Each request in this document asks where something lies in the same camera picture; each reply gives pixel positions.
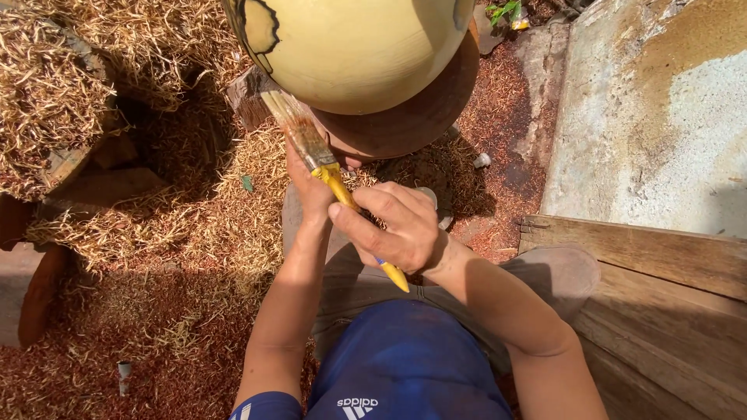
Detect person's left hand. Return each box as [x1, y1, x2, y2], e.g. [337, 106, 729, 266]
[284, 140, 364, 227]

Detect heap of straw-like wood shavings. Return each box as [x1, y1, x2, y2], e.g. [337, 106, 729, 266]
[0, 0, 293, 281]

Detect grey shorts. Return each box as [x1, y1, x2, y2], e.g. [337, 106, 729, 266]
[281, 183, 602, 375]

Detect yellow-handled paintbrush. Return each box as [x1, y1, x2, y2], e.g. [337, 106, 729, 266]
[260, 87, 411, 294]

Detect grey concrete slab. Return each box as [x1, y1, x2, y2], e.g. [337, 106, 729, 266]
[539, 0, 747, 240]

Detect brown round wooden base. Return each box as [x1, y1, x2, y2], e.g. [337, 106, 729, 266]
[303, 26, 481, 164]

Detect blue shirt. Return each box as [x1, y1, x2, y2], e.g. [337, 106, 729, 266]
[229, 300, 514, 420]

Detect reddish wooden log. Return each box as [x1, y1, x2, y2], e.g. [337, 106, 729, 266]
[0, 194, 72, 349]

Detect green plant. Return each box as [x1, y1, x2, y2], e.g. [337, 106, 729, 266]
[486, 0, 531, 31]

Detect pale yellow wooden vase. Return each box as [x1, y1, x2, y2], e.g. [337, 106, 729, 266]
[221, 0, 477, 116]

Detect person's right hand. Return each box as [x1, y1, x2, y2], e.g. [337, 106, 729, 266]
[327, 181, 451, 276]

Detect stack of wooden planks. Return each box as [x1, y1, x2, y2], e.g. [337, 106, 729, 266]
[515, 214, 747, 420]

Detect rough wooden block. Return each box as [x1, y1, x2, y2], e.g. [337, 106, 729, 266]
[226, 64, 278, 133]

